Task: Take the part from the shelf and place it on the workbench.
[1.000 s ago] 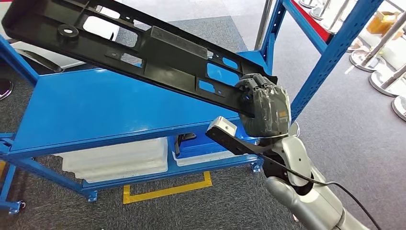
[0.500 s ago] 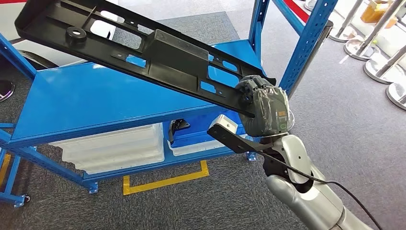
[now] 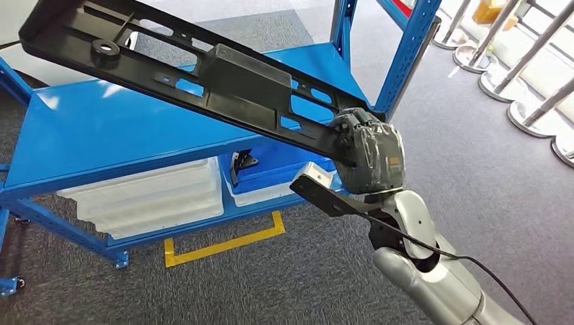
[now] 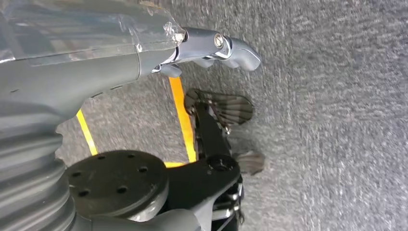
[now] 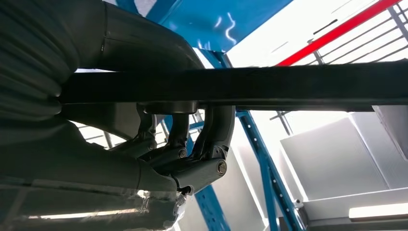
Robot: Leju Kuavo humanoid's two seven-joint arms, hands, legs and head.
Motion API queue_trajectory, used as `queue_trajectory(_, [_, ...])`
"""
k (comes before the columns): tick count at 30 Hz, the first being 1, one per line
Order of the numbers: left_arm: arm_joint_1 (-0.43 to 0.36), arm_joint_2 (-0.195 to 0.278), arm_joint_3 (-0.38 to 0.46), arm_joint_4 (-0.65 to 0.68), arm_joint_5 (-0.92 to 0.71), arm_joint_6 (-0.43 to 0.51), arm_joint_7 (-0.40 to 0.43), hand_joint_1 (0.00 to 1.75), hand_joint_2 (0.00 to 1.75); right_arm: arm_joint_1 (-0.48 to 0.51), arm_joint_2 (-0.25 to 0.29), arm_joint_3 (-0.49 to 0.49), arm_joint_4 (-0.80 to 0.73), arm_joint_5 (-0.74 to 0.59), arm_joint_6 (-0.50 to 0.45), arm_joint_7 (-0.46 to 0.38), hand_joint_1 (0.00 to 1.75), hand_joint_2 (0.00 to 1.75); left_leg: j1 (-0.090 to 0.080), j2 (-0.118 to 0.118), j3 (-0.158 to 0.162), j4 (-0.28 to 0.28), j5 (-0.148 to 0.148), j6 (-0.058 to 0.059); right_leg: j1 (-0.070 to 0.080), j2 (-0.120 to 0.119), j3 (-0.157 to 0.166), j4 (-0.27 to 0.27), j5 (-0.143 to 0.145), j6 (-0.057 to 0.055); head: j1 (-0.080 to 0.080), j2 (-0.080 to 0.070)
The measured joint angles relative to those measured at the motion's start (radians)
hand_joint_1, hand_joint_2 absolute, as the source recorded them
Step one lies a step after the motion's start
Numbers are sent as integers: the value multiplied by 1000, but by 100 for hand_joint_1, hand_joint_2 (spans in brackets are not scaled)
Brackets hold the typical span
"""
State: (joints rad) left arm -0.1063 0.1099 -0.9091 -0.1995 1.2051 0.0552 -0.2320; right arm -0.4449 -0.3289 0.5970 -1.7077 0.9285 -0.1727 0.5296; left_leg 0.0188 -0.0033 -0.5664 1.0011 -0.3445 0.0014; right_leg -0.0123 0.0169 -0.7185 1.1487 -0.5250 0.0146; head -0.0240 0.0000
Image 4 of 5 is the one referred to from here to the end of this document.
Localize yellow floor tape marking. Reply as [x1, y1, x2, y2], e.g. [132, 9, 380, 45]
[75, 76, 198, 169]

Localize grey ribbed left arm sleeve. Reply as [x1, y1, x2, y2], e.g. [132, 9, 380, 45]
[0, 103, 77, 231]

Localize grey and black left robot leg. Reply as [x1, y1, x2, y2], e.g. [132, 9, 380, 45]
[65, 100, 247, 231]

